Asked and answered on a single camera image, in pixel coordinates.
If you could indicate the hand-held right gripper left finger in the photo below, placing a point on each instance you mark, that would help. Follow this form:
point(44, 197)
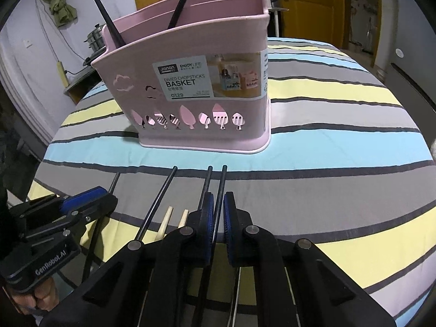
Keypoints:
point(208, 226)

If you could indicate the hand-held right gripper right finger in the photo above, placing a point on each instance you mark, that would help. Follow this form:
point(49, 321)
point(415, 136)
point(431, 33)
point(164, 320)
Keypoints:
point(229, 230)

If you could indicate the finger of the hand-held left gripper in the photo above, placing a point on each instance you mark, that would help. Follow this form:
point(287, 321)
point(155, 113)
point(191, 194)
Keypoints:
point(78, 219)
point(81, 198)

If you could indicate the wooden chopstick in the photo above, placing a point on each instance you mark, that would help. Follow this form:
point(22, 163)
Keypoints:
point(183, 217)
point(166, 218)

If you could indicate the black chopstick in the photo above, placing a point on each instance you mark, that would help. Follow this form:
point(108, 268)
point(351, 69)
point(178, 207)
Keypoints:
point(158, 199)
point(207, 180)
point(113, 181)
point(102, 10)
point(222, 184)
point(184, 0)

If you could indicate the pink plastic chopsticks basket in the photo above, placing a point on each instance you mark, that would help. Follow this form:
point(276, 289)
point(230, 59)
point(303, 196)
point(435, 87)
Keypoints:
point(238, 133)

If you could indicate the person's left hand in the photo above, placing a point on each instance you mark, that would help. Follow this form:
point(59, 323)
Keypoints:
point(35, 296)

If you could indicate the striped tablecloth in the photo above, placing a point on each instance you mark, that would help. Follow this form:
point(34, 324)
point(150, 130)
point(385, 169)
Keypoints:
point(306, 194)

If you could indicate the steel kitchen counter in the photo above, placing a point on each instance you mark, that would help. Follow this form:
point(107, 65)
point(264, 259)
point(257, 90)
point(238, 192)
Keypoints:
point(83, 81)

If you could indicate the yellowed power strip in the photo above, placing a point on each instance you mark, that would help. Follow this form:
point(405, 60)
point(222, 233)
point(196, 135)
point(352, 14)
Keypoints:
point(62, 75)

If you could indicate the steel steamer pot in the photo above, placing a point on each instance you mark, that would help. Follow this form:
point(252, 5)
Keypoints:
point(96, 39)

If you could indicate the green hanging cloth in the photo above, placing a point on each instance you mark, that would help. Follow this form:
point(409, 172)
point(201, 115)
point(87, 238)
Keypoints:
point(58, 3)

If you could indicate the yellow wooden door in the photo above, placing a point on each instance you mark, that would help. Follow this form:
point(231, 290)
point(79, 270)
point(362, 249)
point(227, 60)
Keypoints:
point(306, 3)

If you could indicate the grey refrigerator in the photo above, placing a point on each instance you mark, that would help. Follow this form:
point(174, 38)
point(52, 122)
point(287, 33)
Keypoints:
point(408, 41)

